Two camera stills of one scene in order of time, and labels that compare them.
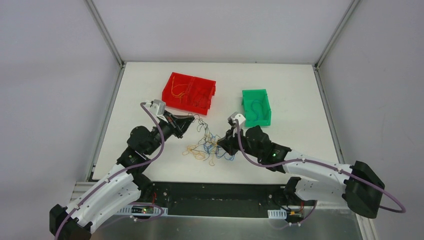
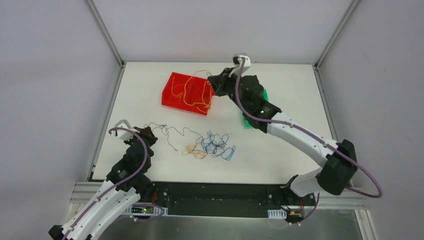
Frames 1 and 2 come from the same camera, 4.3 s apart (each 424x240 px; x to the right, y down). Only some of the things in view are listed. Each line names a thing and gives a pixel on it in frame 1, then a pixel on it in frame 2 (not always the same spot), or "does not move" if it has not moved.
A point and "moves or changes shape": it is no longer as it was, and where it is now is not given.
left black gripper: [175, 125] -> [145, 135]
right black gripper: [234, 140] -> [219, 84]
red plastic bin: [189, 93] does not move
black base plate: [218, 199] does not move
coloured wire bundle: [207, 148] moves or changes shape
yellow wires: [172, 89] moves or changes shape
